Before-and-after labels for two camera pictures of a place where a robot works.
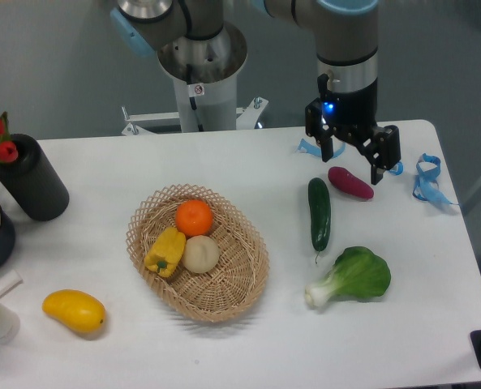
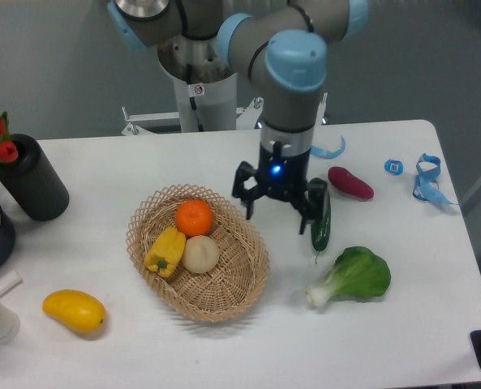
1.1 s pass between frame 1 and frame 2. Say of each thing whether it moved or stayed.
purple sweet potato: stayed
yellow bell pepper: stayed
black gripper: moved
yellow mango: stayed
